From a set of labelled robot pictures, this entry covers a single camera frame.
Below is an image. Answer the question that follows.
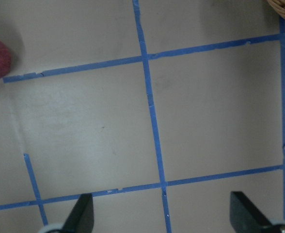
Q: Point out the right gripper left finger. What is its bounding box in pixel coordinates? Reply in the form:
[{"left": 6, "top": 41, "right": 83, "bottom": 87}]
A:
[{"left": 62, "top": 194, "right": 95, "bottom": 233}]

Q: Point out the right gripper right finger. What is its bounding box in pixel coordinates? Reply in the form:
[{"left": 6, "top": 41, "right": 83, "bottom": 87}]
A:
[{"left": 230, "top": 191, "right": 274, "bottom": 233}]

